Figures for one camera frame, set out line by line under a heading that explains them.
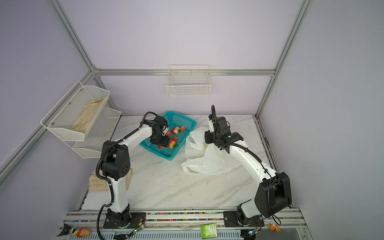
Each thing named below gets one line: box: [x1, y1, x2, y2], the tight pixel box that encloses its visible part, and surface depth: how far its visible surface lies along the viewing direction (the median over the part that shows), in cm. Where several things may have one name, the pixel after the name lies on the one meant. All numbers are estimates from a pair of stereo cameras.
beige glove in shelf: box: [70, 96, 107, 134], surface depth 81 cm
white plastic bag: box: [181, 126, 240, 177], surface depth 81 cm
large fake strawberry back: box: [171, 126, 181, 135], surface depth 109 cm
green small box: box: [200, 223, 218, 239], surface depth 70 cm
